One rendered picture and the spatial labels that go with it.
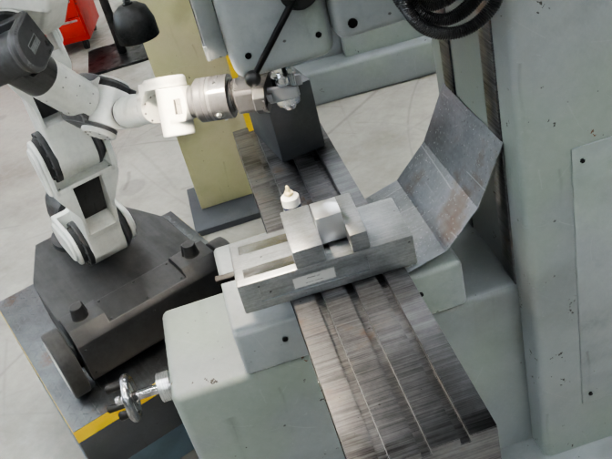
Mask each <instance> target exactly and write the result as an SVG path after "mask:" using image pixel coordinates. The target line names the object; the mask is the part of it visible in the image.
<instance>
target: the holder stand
mask: <svg viewBox="0 0 612 459"><path fill-rule="evenodd" d="M291 69H292V70H293V71H294V74H301V78H302V85H298V87H299V90H300V98H301V101H300V102H299V103H298V104H297V105H296V107H295V108H294V109H292V110H286V109H285V108H284V107H279V106H278V104H277V103H274V104H272V107H271V111H270V113H265V114H258V113H257V112H252V113H249V114H250V120H251V123H252V126H253V129H254V132H255V133H256V134H257V135H258V136H259V137H260V138H261V139H262V140H263V141H264V143H265V144H266V145H267V146H268V147H269V148H270V149H271V150H272V151H273V152H274V153H275V154H276V156H277V157H278V158H279V159H280V160H281V161H282V162H286V161H288V160H291V159H293V158H296V157H299V156H301V155H304V154H306V153H308V152H311V151H313V150H315V149H317V148H321V147H323V146H325V142H324V138H323V134H322V131H321V123H320V120H319V116H318V112H317V108H316V104H315V100H314V96H313V93H312V89H311V81H310V80H309V79H308V78H307V77H306V76H305V75H304V74H302V73H301V72H300V71H298V70H297V69H296V68H295V67H293V66H291Z"/></svg>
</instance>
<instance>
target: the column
mask: <svg viewBox="0 0 612 459"><path fill-rule="evenodd" d="M499 7H500V8H498V11H496V13H495V15H493V17H492V18H491V20H489V22H487V23H486V24H484V25H483V27H480V29H478V30H477V31H475V33H472V34H471V35H468V36H465V37H463V38H461V37H460V39H459V38H457V39H455V40H453V39H452V40H440V39H439V40H438V39H434V38H432V44H433V56H434V62H435V69H436V75H437V82H438V88H439V94H440V91H441V88H442V85H443V83H444V84H445V85H446V86H447V87H448V88H449V89H450V90H452V92H453V93H454V94H455V95H456V96H457V97H458V98H459V99H460V100H461V101H462V102H463V103H464V104H465V105H466V106H467V107H468V108H469V109H470V110H471V111H472V112H473V113H474V114H475V115H476V116H477V117H478V118H479V119H480V120H481V121H482V122H483V123H484V124H485V125H486V126H487V127H488V129H489V130H490V131H491V132H492V133H493V134H494V135H495V136H496V137H497V138H498V139H499V140H500V141H502V142H503V143H504V145H503V146H502V149H501V151H500V154H499V157H498V159H497V161H496V163H495V168H494V170H493V173H492V175H491V178H490V179H489V182H488V185H487V187H486V190H485V192H484V196H483V198H482V201H481V203H480V206H479V209H478V210H477V211H476V213H475V214H474V215H473V216H472V217H471V219H470V220H469V221H468V223H469V224H470V225H471V227H473V228H474V229H475V230H476V231H477V233H478V234H479V235H480V236H481V238H482V239H483V240H484V242H485V243H486V245H487V246H488V247H489V248H490V250H491V251H492V252H493V254H494V255H495V256H496V257H497V258H498V259H499V261H500V262H501V263H502V265H503V267H504V270H505V271H506V273H507V274H508V275H509V276H510V278H511V279H512V280H513V282H514V283H515V284H516V285H517V288H518V293H519V303H520V312H521V322H522V332H523V341H524V351H525V368H526V379H527V388H528V397H529V407H530V416H531V426H532V435H533V438H534V439H535V442H536V443H537V445H538V446H539V448H540V450H541V451H542V453H543V454H545V455H548V456H552V455H556V454H560V453H563V452H565V451H568V450H571V449H574V448H577V447H579V446H582V445H584V444H589V443H592V442H594V441H597V440H600V439H603V438H606V437H608V436H610V435H612V0H503V3H502V4H501V5H500V6H499Z"/></svg>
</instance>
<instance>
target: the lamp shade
mask: <svg viewBox="0 0 612 459"><path fill-rule="evenodd" d="M113 26H114V31H115V34H116V36H117V41H118V42H119V44H120V45H121V46H137V45H140V44H143V43H146V42H147V41H150V40H152V39H153V38H155V37H156V36H157V35H158V34H159V29H158V25H157V22H156V19H155V17H154V15H153V14H152V13H151V11H150V10H149V9H148V7H147V5H146V4H143V3H140V2H138V1H130V3H128V4H121V5H120V6H119V7H118V8H117V10H116V11H115V12H114V14H113Z"/></svg>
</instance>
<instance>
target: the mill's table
mask: <svg viewBox="0 0 612 459"><path fill-rule="evenodd" d="M321 131H322V134H323V138H324V142H325V146H323V147H321V148H317V149H315V150H313V151H311V152H308V153H306V154H304V155H301V156H299V157H296V158H293V159H291V160H288V161H286V162H282V161H281V160H280V159H279V158H278V157H277V156H276V154H275V153H274V152H273V151H272V150H271V149H270V148H269V147H268V146H267V145H266V144H265V143H264V141H263V140H262V139H261V138H260V137H259V136H258V135H257V134H256V133H255V132H254V130H252V131H249V129H248V128H247V127H246V128H243V129H240V130H237V131H234V132H232V133H233V136H234V139H235V142H236V145H237V146H236V147H237V150H238V152H239V155H240V160H241V162H242V165H243V167H244V170H245V173H246V176H247V179H248V181H249V183H250V188H251V191H252V194H253V198H254V200H255V202H256V204H257V207H258V210H259V213H260V217H261V219H262V222H263V225H264V228H265V230H266V233H267V234H269V233H272V232H275V231H278V230H284V227H283V224H282V220H281V215H280V214H281V212H283V211H284V210H283V206H282V204H281V196H282V195H283V194H284V191H285V187H286V186H288V187H289V188H290V189H292V190H293V191H295V192H297V193H298V194H299V197H300V200H301V205H302V206H305V205H308V206H309V208H310V204H312V203H315V202H318V201H321V200H325V199H330V198H333V197H336V196H339V195H342V194H345V193H350V195H351V197H352V201H353V203H354V205H355V207H356V208H358V207H360V206H364V205H367V204H368V203H367V202H366V200H365V198H364V197H363V195H362V193H361V192H360V190H359V188H358V187H357V185H356V183H355V181H354V180H353V178H352V176H351V174H350V172H349V170H348V169H347V168H346V166H345V165H344V163H343V161H342V159H341V157H340V155H339V154H338V152H337V150H336V149H335V147H334V145H333V144H332V142H331V140H330V139H329V137H328V135H327V133H326V132H325V130H324V128H323V127H322V125H321ZM310 210H311V208H310ZM291 306H292V308H293V311H294V314H295V317H296V319H297V322H298V324H299V327H300V330H301V335H302V337H303V340H304V342H305V345H306V348H307V351H308V354H309V356H310V358H311V363H312V366H313V369H314V371H315V374H316V377H317V380H318V384H319V385H320V388H321V392H322V395H323V397H324V400H325V402H326V405H327V408H328V411H329V414H330V416H331V420H332V423H333V426H334V429H335V432H336V434H337V436H338V439H339V442H340V445H341V448H342V452H343V454H344V457H345V459H502V457H501V451H500V443H499V437H498V430H497V425H496V423H495V421H494V419H493V417H492V416H491V414H490V413H489V411H488V410H487V408H486V406H485V404H484V402H483V400H482V399H481V397H480V395H479V394H478V392H477V390H476V389H475V387H474V385H473V384H472V382H471V380H470V378H469V377H468V375H467V373H466V372H465V370H464V367H463V366H462V364H461V363H460V362H459V360H458V358H457V356H456V355H455V353H454V351H453V349H452V347H451V345H450V344H449V342H448V341H447V340H446V338H445V336H444V334H443V332H442V330H441V329H440V327H439V325H438V323H437V322H436V320H435V318H434V317H433V315H432V313H431V312H430V310H429V308H428V307H427V305H426V303H425V301H424V300H423V297H422V296H421V294H420V292H419V291H418V290H417V288H416V286H415V285H414V283H413V280H412V279H411V277H410V275H409V274H408V272H407V270H406V268H405V267H402V268H400V269H397V270H391V271H388V272H385V273H382V274H379V275H375V276H372V277H370V278H366V279H363V280H357V281H355V282H351V283H348V284H345V285H342V286H339V287H336V288H332V289H329V290H326V291H321V292H318V293H314V294H312V295H309V296H305V297H302V298H299V299H296V300H293V301H291Z"/></svg>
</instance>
